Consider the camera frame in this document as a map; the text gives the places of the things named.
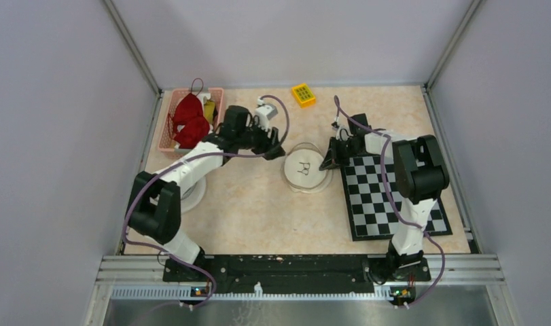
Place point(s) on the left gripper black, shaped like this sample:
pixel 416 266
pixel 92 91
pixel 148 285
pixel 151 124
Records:
pixel 271 149

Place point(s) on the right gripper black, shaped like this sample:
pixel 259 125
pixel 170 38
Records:
pixel 333 160

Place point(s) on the red bra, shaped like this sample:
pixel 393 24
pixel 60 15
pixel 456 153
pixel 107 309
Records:
pixel 187 125

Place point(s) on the white bra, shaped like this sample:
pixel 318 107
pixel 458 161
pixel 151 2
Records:
pixel 192 120

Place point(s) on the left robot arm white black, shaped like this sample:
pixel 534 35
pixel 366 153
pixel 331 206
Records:
pixel 154 210

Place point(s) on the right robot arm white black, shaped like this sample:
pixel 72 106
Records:
pixel 420 177

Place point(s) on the yellow bra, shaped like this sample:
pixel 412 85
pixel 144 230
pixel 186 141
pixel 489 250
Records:
pixel 209 108

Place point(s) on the yellow toy brick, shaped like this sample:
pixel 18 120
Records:
pixel 303 95

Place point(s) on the black white checkerboard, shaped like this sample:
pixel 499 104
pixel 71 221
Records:
pixel 370 214

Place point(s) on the pink plastic basket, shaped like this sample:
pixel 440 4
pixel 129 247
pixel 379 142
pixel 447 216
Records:
pixel 165 144

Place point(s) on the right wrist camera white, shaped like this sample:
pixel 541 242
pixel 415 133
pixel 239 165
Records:
pixel 342 132

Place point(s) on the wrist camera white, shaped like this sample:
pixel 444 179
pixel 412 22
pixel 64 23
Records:
pixel 342 132
pixel 263 113

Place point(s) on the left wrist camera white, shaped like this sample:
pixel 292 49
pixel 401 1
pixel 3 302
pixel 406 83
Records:
pixel 263 113

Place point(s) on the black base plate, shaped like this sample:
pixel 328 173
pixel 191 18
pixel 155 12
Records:
pixel 294 274

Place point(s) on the aluminium front rail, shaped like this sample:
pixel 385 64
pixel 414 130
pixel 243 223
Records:
pixel 140 277

